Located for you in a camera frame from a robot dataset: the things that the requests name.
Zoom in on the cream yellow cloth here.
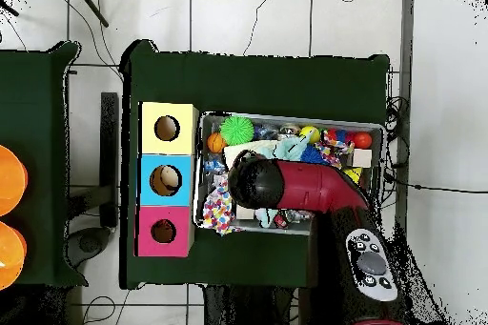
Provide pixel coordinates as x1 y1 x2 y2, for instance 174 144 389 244
223 140 277 162

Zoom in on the green spiky ball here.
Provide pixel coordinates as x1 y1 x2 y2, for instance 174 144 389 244
220 114 256 147

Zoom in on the orange basketball toy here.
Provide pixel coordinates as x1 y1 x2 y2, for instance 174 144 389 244
206 132 228 154

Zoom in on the mint green waffle cloth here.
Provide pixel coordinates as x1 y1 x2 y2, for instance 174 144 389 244
254 135 311 230

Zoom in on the colourful polka dot cloth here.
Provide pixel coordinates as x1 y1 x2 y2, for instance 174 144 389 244
319 128 349 168
201 179 239 236

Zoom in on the clear mesh bin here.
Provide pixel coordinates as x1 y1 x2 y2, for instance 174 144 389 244
193 113 386 236

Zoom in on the wooden box with three holes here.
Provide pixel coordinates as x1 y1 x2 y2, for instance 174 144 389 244
135 100 201 258

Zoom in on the plain wooden block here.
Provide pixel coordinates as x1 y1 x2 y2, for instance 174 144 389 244
350 149 374 169
235 204 257 222

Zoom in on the yellow ball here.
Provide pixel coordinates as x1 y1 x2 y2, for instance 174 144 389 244
299 125 322 146

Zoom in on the dark green table cloth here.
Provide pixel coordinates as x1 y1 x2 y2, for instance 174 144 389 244
120 38 392 290

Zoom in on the yellow triangular block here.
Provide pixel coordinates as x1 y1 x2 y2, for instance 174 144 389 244
344 166 364 185

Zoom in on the small orange ball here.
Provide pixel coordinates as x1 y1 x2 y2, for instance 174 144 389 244
354 132 375 151

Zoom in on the black upright panel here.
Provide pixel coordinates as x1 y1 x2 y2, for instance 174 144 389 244
100 91 120 229

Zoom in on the grey floor stand base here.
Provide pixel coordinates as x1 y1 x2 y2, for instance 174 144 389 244
67 186 113 269

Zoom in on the dark green covered side table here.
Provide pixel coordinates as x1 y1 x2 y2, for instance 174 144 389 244
0 41 81 288

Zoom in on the black rod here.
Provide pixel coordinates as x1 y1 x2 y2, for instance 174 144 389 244
0 0 20 18
71 0 111 29

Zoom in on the orange round bowl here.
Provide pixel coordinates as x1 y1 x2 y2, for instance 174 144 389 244
0 145 30 217
0 221 28 292

